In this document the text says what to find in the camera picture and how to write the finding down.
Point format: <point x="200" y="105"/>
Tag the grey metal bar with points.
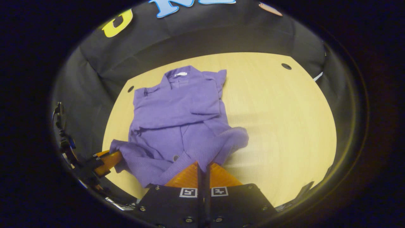
<point x="121" y="205"/>

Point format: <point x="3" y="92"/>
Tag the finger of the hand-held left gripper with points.
<point x="107" y="163"/>
<point x="102" y="153"/>

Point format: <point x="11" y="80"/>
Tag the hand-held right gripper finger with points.
<point x="200" y="183"/>
<point x="207" y="190"/>

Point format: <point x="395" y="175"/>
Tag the purple shirt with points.
<point x="177" y="104"/>

